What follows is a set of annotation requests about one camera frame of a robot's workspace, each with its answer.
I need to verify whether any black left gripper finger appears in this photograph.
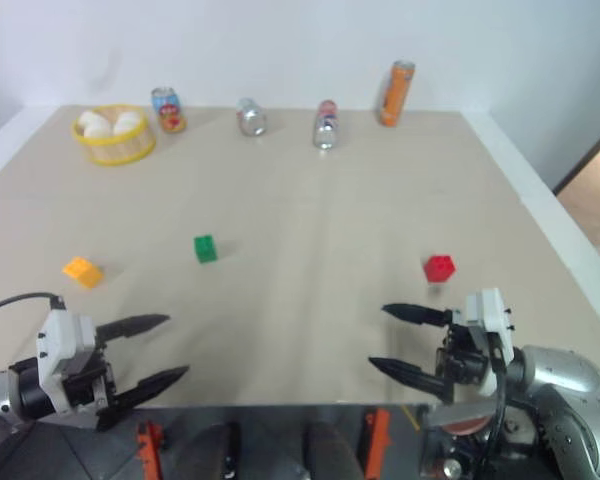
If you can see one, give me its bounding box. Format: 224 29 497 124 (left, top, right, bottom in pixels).
96 365 191 433
95 313 172 348

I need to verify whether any silver robot torso mechanism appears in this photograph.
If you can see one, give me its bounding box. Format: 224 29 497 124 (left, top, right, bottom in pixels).
418 399 497 480

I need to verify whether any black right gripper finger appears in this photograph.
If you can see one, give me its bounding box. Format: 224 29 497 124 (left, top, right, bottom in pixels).
367 355 455 405
380 302 455 328

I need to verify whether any yellow woven basket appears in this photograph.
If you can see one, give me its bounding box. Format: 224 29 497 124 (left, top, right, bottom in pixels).
70 102 158 167

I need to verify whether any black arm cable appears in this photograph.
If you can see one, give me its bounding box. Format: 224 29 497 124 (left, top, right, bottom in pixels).
483 331 512 480
0 292 66 320

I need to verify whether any tall orange drink can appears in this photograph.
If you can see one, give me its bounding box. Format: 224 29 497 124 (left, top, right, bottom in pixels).
377 59 417 127

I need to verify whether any yellow toy block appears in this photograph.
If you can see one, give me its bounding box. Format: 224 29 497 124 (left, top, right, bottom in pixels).
61 255 105 289

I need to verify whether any white egg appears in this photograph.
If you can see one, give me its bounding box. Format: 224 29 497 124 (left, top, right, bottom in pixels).
112 111 142 137
77 111 107 133
82 121 115 140

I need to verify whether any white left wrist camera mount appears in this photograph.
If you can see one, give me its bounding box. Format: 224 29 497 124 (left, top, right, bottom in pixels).
36 308 99 414

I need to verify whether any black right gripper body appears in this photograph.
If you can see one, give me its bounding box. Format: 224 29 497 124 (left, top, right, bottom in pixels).
434 319 492 397

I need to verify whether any silver can with red-blue print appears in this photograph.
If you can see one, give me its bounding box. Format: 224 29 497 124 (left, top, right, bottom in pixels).
312 99 342 151

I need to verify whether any green toy block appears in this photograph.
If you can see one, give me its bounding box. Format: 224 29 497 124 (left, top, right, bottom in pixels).
193 234 221 265

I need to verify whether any blue and red drink can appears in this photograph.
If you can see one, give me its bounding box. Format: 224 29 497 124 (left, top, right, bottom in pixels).
150 86 188 135

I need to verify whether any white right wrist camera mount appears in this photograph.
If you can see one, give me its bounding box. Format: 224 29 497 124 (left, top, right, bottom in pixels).
461 287 517 397

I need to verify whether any red toy block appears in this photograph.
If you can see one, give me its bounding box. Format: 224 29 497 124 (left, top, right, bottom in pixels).
422 254 457 285

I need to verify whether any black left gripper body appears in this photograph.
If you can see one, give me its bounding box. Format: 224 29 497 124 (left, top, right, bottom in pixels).
61 348 119 414

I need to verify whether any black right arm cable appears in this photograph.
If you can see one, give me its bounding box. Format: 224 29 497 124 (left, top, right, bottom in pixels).
483 331 512 480

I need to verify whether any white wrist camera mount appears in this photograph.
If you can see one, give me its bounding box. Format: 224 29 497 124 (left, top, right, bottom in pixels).
36 308 99 414
461 287 517 397

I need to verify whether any orange clamp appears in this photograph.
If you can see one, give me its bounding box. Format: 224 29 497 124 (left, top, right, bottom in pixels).
135 420 164 480
363 408 393 480

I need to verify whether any silver drink can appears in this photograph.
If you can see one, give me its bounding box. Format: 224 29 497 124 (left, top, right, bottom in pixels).
236 97 268 138

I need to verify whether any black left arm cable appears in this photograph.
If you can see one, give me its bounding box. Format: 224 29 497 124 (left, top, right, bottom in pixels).
0 292 66 320

